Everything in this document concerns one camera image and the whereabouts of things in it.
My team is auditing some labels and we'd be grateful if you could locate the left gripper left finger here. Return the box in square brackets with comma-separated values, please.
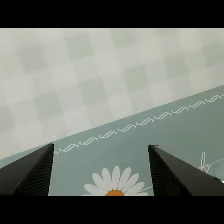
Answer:
[0, 142, 55, 197]

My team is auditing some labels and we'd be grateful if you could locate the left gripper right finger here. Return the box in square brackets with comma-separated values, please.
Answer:
[147, 144, 224, 197]

